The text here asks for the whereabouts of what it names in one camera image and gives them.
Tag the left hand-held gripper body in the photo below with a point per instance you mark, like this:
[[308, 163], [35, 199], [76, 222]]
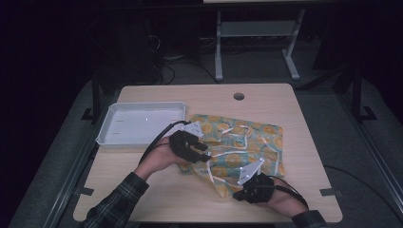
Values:
[[182, 142]]

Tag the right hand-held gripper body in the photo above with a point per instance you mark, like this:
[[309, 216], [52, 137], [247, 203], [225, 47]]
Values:
[[258, 188]]

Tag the citrus print cloth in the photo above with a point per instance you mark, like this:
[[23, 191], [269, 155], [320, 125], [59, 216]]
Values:
[[253, 148]]

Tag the person's left hand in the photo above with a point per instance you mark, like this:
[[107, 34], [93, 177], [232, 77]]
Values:
[[158, 160]]

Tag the white plastic tray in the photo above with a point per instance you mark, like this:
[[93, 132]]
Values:
[[136, 123]]

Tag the grey tape marker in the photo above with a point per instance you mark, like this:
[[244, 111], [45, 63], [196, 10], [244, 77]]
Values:
[[86, 191], [329, 192]]

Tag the black metal stand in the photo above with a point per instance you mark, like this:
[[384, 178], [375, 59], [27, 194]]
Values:
[[357, 95], [96, 95]]

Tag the white metal table frame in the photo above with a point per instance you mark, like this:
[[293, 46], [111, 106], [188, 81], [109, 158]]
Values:
[[218, 47]]

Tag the metal floor rail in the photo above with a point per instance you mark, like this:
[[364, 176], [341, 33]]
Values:
[[72, 186], [374, 152]]

